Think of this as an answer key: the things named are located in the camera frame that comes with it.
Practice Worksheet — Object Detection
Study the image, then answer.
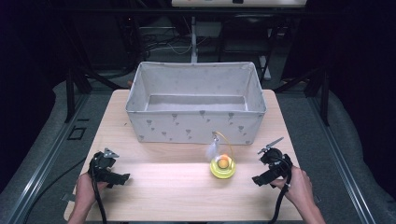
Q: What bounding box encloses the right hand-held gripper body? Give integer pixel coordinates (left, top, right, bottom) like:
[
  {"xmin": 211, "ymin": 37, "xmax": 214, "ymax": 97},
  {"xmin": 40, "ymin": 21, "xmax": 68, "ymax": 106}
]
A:
[{"xmin": 257, "ymin": 136, "xmax": 294, "ymax": 185}]

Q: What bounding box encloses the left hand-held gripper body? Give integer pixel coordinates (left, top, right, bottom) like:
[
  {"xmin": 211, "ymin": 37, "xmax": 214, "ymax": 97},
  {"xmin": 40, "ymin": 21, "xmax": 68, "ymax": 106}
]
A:
[{"xmin": 87, "ymin": 147, "xmax": 121, "ymax": 185}]

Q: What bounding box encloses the yellow cat toy with feather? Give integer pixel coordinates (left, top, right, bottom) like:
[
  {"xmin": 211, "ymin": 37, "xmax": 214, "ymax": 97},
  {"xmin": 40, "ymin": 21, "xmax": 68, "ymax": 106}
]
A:
[{"xmin": 205, "ymin": 131, "xmax": 237, "ymax": 180}]

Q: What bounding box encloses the grey heart-print fabric storage box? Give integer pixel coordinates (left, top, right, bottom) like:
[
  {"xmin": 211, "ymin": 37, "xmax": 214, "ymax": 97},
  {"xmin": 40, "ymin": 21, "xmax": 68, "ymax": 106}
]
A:
[{"xmin": 125, "ymin": 61, "xmax": 268, "ymax": 146}]

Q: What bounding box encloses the person's left hand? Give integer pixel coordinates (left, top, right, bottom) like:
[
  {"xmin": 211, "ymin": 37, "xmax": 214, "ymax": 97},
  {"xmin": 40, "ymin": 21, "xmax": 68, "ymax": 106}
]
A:
[{"xmin": 75, "ymin": 172, "xmax": 109, "ymax": 207}]

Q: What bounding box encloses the person's right hand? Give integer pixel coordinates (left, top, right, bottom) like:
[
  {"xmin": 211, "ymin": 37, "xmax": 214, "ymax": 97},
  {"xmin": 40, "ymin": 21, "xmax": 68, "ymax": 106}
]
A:
[{"xmin": 270, "ymin": 164, "xmax": 315, "ymax": 207}]

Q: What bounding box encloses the black tape square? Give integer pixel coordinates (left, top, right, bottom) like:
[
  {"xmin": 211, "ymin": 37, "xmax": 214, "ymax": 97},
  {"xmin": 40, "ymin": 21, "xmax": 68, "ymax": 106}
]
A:
[{"xmin": 66, "ymin": 125, "xmax": 88, "ymax": 142}]

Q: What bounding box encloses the black metal stand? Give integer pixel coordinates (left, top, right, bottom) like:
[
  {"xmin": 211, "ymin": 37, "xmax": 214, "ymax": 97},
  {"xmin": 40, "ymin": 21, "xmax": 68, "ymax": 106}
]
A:
[
  {"xmin": 273, "ymin": 65, "xmax": 331, "ymax": 127},
  {"xmin": 64, "ymin": 66, "xmax": 125, "ymax": 124}
]

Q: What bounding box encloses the white desk leg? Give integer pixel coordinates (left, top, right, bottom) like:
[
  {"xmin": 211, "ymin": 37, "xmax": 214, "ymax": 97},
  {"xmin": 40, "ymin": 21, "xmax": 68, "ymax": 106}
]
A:
[{"xmin": 190, "ymin": 15, "xmax": 199, "ymax": 64}]

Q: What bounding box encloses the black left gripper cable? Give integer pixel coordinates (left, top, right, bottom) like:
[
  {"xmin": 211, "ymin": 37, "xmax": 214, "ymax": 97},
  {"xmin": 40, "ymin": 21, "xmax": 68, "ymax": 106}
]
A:
[{"xmin": 90, "ymin": 161, "xmax": 108, "ymax": 224}]

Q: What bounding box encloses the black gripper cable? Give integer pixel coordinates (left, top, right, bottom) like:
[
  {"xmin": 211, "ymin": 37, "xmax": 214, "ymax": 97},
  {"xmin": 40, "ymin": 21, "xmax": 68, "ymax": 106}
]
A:
[
  {"xmin": 268, "ymin": 157, "xmax": 293, "ymax": 224},
  {"xmin": 90, "ymin": 161, "xmax": 108, "ymax": 224}
]

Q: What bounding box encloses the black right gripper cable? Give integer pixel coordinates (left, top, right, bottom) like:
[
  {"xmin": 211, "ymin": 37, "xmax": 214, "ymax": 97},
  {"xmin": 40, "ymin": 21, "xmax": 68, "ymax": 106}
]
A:
[{"xmin": 268, "ymin": 157, "xmax": 293, "ymax": 224}]

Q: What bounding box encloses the black cable on floor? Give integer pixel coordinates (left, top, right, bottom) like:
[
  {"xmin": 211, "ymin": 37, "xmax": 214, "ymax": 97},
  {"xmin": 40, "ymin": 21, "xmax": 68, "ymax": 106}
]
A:
[{"xmin": 22, "ymin": 158, "xmax": 87, "ymax": 224}]

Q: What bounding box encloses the aluminium floor rail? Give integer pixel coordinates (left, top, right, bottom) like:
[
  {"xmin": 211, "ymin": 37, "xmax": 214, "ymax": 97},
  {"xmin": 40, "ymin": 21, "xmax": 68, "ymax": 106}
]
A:
[
  {"xmin": 5, "ymin": 92, "xmax": 92, "ymax": 224},
  {"xmin": 307, "ymin": 92, "xmax": 378, "ymax": 224}
]

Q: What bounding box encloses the tangle of floor cables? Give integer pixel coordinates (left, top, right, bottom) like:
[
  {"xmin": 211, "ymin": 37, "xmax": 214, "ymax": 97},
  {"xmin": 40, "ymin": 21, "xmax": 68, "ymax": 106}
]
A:
[{"xmin": 139, "ymin": 29, "xmax": 207, "ymax": 58}]

